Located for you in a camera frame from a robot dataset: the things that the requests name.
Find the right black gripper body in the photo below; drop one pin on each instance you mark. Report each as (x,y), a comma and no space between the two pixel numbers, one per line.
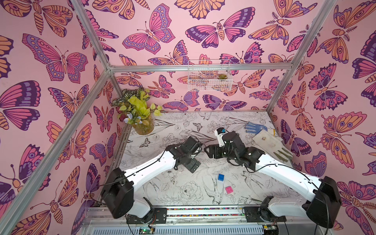
(216,151)

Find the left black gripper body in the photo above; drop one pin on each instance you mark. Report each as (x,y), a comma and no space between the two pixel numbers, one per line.
(190,163)

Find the pink lego brick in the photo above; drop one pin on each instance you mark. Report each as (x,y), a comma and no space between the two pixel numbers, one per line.
(229,190)

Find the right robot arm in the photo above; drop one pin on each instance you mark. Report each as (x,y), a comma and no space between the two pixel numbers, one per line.
(319,197)

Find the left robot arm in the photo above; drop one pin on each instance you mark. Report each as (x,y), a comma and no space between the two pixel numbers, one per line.
(118,192)

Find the blue work glove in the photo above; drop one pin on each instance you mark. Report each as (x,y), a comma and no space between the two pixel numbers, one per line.
(254,128)

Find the white work glove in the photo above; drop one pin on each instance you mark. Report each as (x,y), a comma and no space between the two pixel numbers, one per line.
(272,144)

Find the potted green plant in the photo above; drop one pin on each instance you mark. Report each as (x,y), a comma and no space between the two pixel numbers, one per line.
(133,109)

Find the small succulent in basket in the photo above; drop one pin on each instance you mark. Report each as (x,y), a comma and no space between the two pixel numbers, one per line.
(222,76)

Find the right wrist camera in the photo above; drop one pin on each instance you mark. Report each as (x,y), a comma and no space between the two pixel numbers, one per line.
(219,133)

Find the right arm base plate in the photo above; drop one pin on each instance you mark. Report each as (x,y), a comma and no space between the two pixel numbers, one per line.
(257,214)

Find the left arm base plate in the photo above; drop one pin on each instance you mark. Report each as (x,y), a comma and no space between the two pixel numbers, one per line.
(156,216)

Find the white wire basket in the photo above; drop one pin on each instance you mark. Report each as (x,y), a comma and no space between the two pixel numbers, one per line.
(203,77)

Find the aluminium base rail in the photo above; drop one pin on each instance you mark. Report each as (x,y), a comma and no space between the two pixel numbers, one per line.
(198,220)

